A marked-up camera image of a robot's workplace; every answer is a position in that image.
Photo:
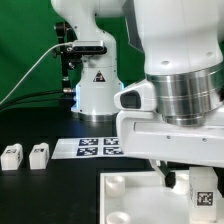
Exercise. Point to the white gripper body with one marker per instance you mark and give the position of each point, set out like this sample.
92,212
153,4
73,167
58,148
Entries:
145,135

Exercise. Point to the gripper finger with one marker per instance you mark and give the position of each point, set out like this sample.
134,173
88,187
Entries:
167,177

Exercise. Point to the white square tabletop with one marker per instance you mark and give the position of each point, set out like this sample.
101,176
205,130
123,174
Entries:
143,198

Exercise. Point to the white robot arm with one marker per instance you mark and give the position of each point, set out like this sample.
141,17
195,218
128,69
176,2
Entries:
176,113

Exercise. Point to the white marker sheet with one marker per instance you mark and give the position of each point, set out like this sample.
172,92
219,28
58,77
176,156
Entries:
74,148

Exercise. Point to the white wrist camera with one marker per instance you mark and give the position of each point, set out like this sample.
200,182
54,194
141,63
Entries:
139,96

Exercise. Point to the black camera stand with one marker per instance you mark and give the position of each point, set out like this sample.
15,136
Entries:
69,61

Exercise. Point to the grey camera on stand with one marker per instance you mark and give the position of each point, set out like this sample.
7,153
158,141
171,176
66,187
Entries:
87,47

